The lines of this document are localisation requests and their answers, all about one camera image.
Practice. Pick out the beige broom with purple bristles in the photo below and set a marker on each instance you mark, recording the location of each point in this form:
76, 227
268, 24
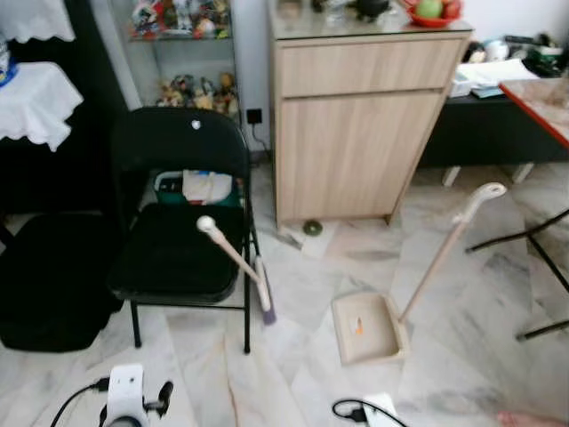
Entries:
233, 253

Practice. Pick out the black folding chair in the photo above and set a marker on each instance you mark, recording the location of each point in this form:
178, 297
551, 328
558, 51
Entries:
173, 249

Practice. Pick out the bare person foot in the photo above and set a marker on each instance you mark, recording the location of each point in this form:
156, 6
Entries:
533, 420

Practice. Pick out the large black bag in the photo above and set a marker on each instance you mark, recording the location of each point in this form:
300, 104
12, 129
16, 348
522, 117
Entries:
53, 285

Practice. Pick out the green box with white pack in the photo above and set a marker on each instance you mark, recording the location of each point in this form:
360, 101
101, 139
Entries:
164, 189

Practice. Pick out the small green round object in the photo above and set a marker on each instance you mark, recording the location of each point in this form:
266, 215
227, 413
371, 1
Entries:
312, 228

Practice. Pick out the colourful figurine row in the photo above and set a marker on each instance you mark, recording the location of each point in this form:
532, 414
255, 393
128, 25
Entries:
178, 20
200, 93

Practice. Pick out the light wooden cabinet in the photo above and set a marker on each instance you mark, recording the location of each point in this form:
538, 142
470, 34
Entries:
356, 142

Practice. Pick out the table with white lace cloth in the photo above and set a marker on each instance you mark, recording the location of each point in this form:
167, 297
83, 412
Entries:
36, 102

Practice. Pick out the red-edged marble folding table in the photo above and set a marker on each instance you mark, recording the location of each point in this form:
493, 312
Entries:
542, 102

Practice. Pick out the glass display shelf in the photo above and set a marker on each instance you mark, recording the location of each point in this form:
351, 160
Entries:
142, 53

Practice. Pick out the black low bench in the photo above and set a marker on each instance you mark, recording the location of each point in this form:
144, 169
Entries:
480, 129

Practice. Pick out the blue white vase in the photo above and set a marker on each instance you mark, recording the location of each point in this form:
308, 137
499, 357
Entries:
5, 71

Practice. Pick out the black desktop device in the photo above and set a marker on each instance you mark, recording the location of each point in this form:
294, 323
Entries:
544, 62

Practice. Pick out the white paper stack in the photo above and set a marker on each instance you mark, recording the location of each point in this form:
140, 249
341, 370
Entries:
493, 73

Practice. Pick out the white lace cloth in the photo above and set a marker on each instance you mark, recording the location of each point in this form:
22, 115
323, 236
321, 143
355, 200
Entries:
36, 18

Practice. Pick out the black round ornament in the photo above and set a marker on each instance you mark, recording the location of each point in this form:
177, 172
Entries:
372, 8

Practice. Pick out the red bowl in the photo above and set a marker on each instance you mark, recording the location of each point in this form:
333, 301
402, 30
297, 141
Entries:
436, 21

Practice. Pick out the green apple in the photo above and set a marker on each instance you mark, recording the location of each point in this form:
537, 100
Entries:
428, 8

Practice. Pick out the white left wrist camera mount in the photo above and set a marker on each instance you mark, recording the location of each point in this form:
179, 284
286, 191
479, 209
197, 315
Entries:
124, 387

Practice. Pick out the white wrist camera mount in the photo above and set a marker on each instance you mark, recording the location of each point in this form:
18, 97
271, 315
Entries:
124, 387
378, 414

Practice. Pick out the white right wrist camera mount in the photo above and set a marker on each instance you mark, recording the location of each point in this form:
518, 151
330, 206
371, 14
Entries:
378, 414

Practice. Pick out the black wall socket plug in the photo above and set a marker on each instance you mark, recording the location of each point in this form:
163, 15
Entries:
254, 116

